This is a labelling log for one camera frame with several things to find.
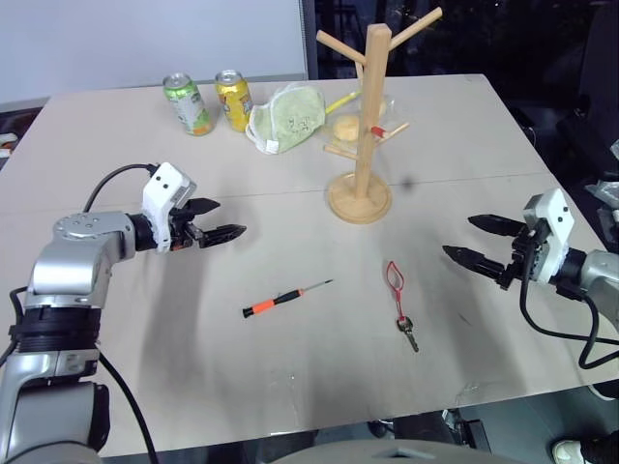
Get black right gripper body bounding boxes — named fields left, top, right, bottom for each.
left=497, top=224, right=548, bottom=292

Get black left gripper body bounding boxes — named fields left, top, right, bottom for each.
left=166, top=202, right=208, bottom=253

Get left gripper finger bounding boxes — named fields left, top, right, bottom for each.
left=199, top=223, right=249, bottom=249
left=187, top=196, right=222, bottom=218

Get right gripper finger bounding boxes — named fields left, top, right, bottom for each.
left=467, top=214, right=527, bottom=239
left=441, top=245, right=510, bottom=282

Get black orange screwdriver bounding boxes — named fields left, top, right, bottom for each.
left=241, top=278, right=335, bottom=319

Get green drink can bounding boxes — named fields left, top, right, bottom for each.
left=162, top=72, right=215, bottom=137

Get grey crumpled object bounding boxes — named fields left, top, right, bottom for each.
left=584, top=179, right=619, bottom=204

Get yellow drink can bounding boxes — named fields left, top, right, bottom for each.
left=214, top=70, right=254, bottom=133

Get green cloth with white trim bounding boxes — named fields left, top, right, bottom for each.
left=245, top=81, right=328, bottom=156

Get clear plastic bag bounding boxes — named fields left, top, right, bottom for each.
left=322, top=94, right=396, bottom=157

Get round bread bun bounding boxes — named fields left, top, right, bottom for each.
left=333, top=114, right=362, bottom=141

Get yellow stick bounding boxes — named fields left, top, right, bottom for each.
left=324, top=91, right=362, bottom=116

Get black gear under table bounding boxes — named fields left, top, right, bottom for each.
left=367, top=408, right=492, bottom=455

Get white board panel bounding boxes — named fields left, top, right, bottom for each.
left=0, top=0, right=318, bottom=105

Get wooden peg tree rack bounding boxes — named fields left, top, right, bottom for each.
left=316, top=7, right=444, bottom=225

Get white shoe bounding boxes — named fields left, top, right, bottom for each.
left=552, top=438, right=589, bottom=464

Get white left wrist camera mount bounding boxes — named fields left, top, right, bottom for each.
left=141, top=161, right=198, bottom=254

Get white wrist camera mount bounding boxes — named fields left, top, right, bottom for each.
left=141, top=161, right=198, bottom=254
left=523, top=188, right=577, bottom=285

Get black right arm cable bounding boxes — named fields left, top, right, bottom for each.
left=518, top=277, right=619, bottom=371

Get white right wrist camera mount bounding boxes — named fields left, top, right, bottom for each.
left=523, top=188, right=577, bottom=285

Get keys with red strap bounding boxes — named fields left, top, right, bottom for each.
left=385, top=260, right=421, bottom=354

